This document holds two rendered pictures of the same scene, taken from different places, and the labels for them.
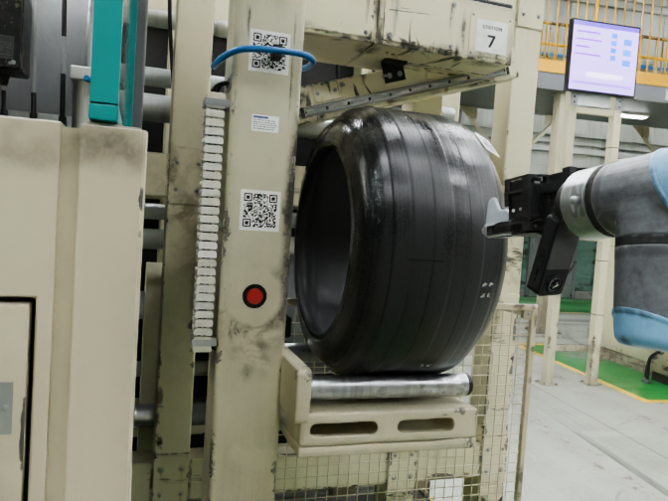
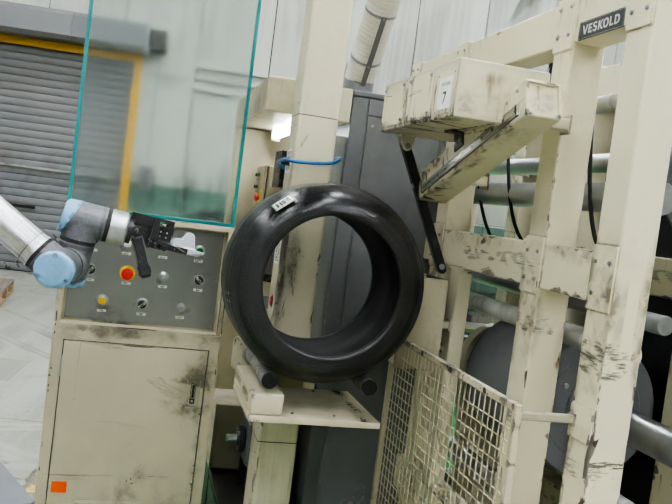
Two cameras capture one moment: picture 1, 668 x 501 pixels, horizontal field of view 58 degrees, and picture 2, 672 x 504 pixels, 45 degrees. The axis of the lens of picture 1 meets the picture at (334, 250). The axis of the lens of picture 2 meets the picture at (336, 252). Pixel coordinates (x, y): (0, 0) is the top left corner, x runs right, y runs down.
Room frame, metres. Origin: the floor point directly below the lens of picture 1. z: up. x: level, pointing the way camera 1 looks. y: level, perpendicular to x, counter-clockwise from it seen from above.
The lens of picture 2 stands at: (1.47, -2.41, 1.38)
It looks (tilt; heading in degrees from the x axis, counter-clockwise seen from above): 3 degrees down; 94
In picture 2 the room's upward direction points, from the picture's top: 7 degrees clockwise
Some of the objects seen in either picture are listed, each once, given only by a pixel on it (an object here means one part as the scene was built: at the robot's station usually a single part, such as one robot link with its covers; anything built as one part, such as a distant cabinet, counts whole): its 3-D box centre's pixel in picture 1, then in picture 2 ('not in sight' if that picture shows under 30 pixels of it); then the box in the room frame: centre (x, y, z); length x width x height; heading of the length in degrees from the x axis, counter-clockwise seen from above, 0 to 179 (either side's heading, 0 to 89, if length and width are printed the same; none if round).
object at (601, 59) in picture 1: (602, 59); not in sight; (4.81, -1.99, 2.60); 0.60 x 0.05 x 0.55; 102
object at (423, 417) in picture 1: (383, 418); (257, 388); (1.15, -0.12, 0.84); 0.36 x 0.09 x 0.06; 108
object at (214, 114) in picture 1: (210, 223); not in sight; (1.13, 0.23, 1.19); 0.05 x 0.04 x 0.48; 18
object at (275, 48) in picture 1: (262, 59); (309, 162); (1.18, 0.16, 1.51); 0.19 x 0.19 x 0.06; 18
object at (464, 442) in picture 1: (357, 415); (302, 404); (1.28, -0.07, 0.80); 0.37 x 0.36 x 0.02; 18
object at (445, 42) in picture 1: (388, 32); (454, 105); (1.60, -0.10, 1.71); 0.61 x 0.25 x 0.15; 108
